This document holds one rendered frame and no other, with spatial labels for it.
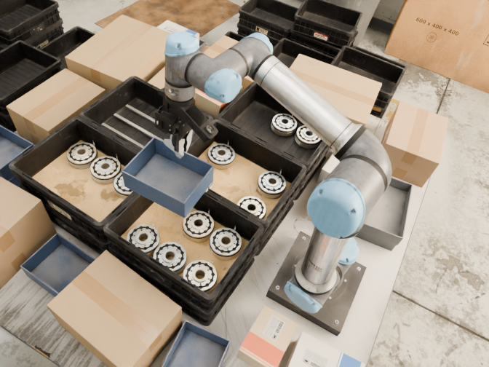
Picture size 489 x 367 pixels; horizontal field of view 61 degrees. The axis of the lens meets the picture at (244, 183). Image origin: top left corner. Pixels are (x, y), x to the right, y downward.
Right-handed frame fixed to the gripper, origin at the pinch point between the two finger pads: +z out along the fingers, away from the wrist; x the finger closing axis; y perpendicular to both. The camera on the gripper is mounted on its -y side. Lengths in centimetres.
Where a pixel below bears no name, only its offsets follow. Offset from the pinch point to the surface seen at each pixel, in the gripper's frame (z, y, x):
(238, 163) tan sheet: 26.7, -3.8, -32.1
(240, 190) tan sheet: 27.7, -11.0, -21.7
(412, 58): 83, -37, -287
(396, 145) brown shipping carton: 20, -52, -75
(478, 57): 65, -83, -292
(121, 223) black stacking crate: 25.8, 11.5, 14.9
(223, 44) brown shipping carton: 18, 39, -89
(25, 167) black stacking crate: 25, 52, 16
